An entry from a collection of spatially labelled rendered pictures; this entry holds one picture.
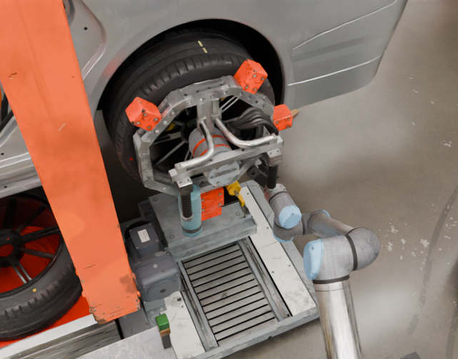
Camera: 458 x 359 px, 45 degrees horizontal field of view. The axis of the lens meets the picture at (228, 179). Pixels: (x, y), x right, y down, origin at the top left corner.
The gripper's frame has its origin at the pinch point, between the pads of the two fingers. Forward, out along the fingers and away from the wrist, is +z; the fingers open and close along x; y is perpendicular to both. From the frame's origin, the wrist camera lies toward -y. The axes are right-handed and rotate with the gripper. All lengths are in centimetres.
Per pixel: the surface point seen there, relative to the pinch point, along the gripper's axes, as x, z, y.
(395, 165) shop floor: 26, 11, 116
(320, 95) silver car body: 36.5, 7.8, 15.7
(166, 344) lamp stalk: -53, -59, -32
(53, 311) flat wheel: -87, -23, -48
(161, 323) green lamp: -41, -59, -44
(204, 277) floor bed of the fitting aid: -61, -16, 21
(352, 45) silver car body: 61, 8, 8
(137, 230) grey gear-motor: -53, -4, -23
